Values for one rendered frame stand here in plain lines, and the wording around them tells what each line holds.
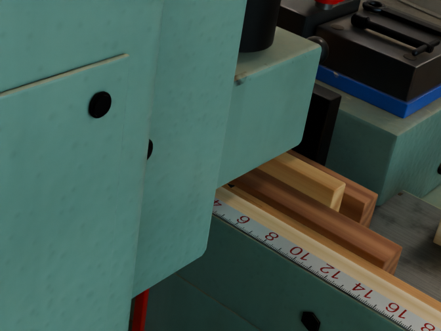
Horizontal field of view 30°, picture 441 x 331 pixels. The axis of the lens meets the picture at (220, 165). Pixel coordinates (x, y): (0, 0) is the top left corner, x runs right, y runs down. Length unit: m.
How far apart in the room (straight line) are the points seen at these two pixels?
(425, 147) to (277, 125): 0.18
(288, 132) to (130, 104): 0.27
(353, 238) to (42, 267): 0.27
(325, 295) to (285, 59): 0.13
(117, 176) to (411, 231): 0.37
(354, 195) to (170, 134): 0.20
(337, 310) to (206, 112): 0.14
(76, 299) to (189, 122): 0.11
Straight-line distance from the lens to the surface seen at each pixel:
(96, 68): 0.23
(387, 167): 0.59
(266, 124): 0.48
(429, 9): 3.98
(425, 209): 0.62
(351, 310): 0.43
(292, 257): 0.44
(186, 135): 0.35
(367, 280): 0.45
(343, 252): 0.48
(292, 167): 0.52
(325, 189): 0.51
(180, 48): 0.32
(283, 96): 0.48
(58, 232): 0.25
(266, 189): 0.51
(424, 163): 0.66
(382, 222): 0.59
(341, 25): 0.63
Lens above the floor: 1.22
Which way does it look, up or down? 31 degrees down
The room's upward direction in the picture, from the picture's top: 9 degrees clockwise
